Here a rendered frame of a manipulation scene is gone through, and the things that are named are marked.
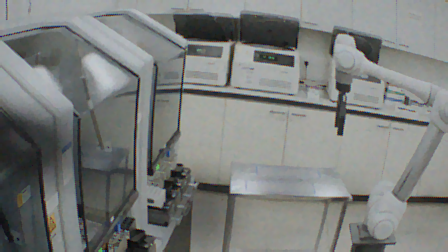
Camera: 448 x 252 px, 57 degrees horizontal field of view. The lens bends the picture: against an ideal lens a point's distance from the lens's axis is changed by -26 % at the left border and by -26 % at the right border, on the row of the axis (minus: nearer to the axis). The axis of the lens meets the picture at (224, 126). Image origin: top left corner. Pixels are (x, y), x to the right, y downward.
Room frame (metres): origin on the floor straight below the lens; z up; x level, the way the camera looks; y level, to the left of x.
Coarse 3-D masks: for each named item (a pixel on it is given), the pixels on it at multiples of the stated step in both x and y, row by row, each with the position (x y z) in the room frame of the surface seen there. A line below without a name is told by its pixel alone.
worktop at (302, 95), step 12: (192, 84) 4.37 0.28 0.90; (204, 84) 4.40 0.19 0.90; (228, 84) 4.51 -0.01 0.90; (264, 96) 4.28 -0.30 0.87; (276, 96) 4.27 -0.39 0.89; (288, 96) 4.27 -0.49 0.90; (300, 96) 4.33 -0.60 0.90; (324, 96) 4.49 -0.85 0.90; (348, 108) 4.21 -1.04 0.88; (360, 108) 4.20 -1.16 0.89; (372, 108) 4.25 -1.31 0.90; (384, 108) 4.34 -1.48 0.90; (420, 120) 4.14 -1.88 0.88
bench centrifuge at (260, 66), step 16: (240, 16) 4.54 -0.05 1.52; (256, 16) 4.49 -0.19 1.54; (272, 16) 4.47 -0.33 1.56; (288, 16) 4.48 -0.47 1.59; (240, 32) 4.65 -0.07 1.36; (256, 32) 4.72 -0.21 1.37; (272, 32) 4.68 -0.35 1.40; (288, 32) 4.63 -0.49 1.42; (240, 48) 4.40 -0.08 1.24; (256, 48) 4.39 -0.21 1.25; (272, 48) 4.86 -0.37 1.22; (288, 48) 4.75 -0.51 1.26; (240, 64) 4.33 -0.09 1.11; (256, 64) 4.32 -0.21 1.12; (272, 64) 4.32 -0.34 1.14; (288, 64) 4.31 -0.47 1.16; (240, 80) 4.33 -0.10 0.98; (256, 80) 4.32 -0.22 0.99; (272, 80) 4.31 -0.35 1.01; (288, 80) 4.30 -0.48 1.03
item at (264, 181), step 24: (240, 168) 2.62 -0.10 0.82; (264, 168) 2.65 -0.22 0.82; (288, 168) 2.67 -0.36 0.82; (312, 168) 2.70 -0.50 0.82; (336, 168) 2.72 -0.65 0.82; (240, 192) 2.28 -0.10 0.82; (264, 192) 2.30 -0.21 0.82; (288, 192) 2.31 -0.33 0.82; (312, 192) 2.32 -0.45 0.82; (336, 192) 2.33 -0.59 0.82; (336, 240) 2.27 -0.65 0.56
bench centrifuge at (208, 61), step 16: (176, 16) 4.57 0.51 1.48; (192, 16) 4.54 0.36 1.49; (208, 16) 4.50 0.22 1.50; (224, 16) 4.47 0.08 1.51; (176, 32) 4.74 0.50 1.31; (192, 32) 4.82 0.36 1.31; (208, 32) 4.79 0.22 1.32; (224, 32) 4.76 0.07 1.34; (192, 48) 4.40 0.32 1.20; (208, 48) 4.39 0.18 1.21; (224, 48) 4.39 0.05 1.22; (192, 64) 4.36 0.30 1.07; (208, 64) 4.34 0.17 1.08; (224, 64) 4.33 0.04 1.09; (192, 80) 4.36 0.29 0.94; (208, 80) 4.34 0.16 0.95; (224, 80) 4.34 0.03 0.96
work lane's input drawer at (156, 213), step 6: (168, 204) 2.05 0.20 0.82; (150, 210) 1.99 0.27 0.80; (156, 210) 1.99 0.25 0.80; (162, 210) 1.99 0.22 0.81; (168, 210) 2.00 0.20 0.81; (150, 216) 1.99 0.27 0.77; (156, 216) 1.98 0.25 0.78; (162, 216) 1.98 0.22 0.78; (168, 216) 1.98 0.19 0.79; (180, 216) 2.07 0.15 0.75; (180, 222) 2.02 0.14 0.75
